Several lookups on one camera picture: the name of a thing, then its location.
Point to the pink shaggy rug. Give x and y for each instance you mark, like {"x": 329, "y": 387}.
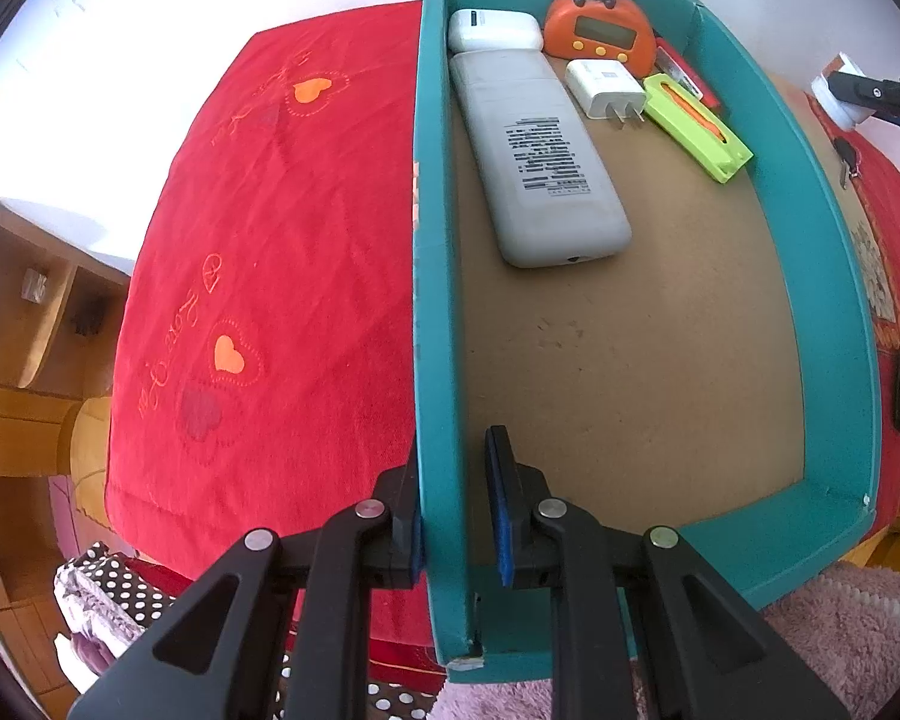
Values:
{"x": 832, "y": 637}

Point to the orange monkey alarm clock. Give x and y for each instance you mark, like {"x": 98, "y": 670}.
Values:
{"x": 600, "y": 26}

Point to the red floral blanket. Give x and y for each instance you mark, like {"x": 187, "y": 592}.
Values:
{"x": 270, "y": 240}

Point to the white earbuds case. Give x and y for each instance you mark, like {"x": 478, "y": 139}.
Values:
{"x": 491, "y": 30}

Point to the white charger plug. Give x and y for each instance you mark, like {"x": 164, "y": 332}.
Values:
{"x": 604, "y": 86}

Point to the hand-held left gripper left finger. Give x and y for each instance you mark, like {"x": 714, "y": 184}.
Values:
{"x": 401, "y": 532}

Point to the small grey box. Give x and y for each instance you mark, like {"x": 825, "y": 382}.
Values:
{"x": 34, "y": 286}

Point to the red marker pen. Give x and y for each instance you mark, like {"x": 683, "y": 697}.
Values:
{"x": 682, "y": 71}

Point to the grey remote control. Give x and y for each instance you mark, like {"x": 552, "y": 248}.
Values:
{"x": 540, "y": 157}

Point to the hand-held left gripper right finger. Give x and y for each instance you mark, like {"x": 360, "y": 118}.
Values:
{"x": 501, "y": 510}

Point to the teal cardboard box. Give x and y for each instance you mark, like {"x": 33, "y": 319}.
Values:
{"x": 607, "y": 390}

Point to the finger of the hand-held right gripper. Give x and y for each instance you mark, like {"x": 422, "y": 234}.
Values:
{"x": 862, "y": 90}

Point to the wooden shelf unit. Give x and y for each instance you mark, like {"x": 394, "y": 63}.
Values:
{"x": 30, "y": 330}

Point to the white cup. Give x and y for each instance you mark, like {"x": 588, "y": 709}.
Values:
{"x": 832, "y": 101}

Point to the polka dot cloth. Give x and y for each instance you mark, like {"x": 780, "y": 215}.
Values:
{"x": 120, "y": 592}

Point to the green utility knife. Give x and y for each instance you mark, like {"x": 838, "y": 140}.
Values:
{"x": 694, "y": 127}

